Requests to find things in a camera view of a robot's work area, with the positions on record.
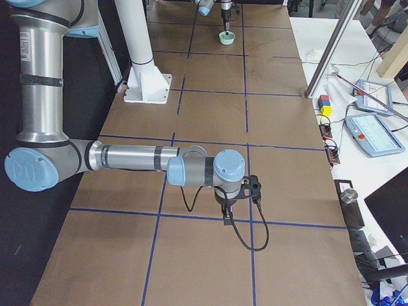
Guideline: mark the silver metal cylinder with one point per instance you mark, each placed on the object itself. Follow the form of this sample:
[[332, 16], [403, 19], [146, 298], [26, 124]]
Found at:
[[349, 196]]

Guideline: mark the black plate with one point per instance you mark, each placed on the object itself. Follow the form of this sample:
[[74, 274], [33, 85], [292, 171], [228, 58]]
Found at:
[[351, 212]]

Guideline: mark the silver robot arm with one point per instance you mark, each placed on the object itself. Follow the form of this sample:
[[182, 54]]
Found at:
[[204, 7], [46, 156]]

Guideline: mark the crumpled white tissue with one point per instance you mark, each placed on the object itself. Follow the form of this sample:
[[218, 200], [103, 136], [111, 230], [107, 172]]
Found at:
[[313, 55]]

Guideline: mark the blue cube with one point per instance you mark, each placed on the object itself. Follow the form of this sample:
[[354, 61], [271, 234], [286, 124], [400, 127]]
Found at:
[[324, 106]]

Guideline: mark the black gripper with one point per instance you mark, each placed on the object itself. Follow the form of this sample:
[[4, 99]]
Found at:
[[225, 10], [224, 201]]

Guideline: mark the red cube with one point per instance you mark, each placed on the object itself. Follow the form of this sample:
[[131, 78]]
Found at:
[[323, 100]]

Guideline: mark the mint green bowl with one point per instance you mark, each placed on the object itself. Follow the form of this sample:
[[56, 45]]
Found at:
[[227, 37]]

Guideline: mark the near teach pendant tablet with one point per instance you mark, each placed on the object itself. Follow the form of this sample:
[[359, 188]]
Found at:
[[373, 136]]

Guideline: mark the metal grabber tool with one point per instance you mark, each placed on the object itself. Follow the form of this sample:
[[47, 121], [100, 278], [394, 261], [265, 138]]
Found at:
[[361, 91]]

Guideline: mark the far teach pendant tablet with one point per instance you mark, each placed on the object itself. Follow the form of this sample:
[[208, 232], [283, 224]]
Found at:
[[377, 90]]

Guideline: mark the teach pendant tablet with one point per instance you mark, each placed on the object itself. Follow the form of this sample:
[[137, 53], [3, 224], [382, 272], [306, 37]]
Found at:
[[377, 90], [373, 136]]

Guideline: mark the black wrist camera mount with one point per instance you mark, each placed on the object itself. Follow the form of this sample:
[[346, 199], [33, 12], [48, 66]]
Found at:
[[250, 188]]

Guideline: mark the yellow cube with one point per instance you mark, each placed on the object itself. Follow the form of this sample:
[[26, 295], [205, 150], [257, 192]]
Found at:
[[326, 110]]

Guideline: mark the black orange connector block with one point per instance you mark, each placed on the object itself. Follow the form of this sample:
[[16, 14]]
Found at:
[[326, 131]]

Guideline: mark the white pedestal column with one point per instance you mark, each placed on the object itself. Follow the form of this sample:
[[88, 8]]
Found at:
[[146, 84]]

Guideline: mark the aluminium frame post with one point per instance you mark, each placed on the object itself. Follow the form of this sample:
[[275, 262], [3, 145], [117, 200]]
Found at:
[[345, 19]]

